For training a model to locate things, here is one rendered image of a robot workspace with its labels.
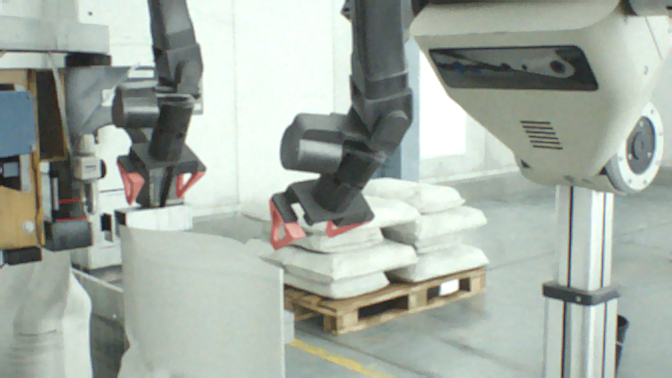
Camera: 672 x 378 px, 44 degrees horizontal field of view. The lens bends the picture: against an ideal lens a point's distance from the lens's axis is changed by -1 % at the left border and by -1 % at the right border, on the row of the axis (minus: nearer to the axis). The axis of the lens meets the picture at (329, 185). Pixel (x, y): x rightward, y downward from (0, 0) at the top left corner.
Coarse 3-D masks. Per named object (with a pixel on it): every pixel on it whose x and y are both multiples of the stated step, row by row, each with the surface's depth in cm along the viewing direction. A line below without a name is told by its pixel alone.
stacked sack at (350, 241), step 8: (264, 224) 471; (264, 232) 474; (280, 232) 458; (304, 232) 441; (352, 232) 440; (360, 232) 442; (368, 232) 445; (376, 232) 448; (304, 240) 438; (312, 240) 432; (320, 240) 429; (328, 240) 430; (336, 240) 433; (344, 240) 435; (352, 240) 438; (360, 240) 440; (368, 240) 443; (376, 240) 445; (312, 248) 434; (320, 248) 428; (328, 248) 428; (336, 248) 432; (344, 248) 435; (352, 248) 438; (360, 248) 442
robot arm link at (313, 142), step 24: (312, 120) 101; (336, 120) 103; (360, 120) 105; (384, 120) 99; (288, 144) 103; (312, 144) 101; (336, 144) 102; (384, 144) 102; (288, 168) 102; (312, 168) 102; (336, 168) 103
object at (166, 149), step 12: (156, 132) 137; (168, 132) 136; (180, 132) 138; (132, 144) 140; (144, 144) 141; (156, 144) 138; (168, 144) 137; (180, 144) 138; (132, 156) 139; (144, 156) 138; (156, 156) 138; (168, 156) 138; (180, 156) 140; (192, 156) 142; (144, 168) 137; (156, 168) 138
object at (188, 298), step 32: (128, 256) 153; (160, 256) 131; (192, 256) 148; (224, 256) 144; (256, 256) 129; (128, 288) 154; (160, 288) 132; (192, 288) 129; (224, 288) 127; (256, 288) 124; (128, 320) 156; (160, 320) 133; (192, 320) 130; (224, 320) 127; (256, 320) 125; (128, 352) 150; (160, 352) 134; (192, 352) 130; (224, 352) 128; (256, 352) 126
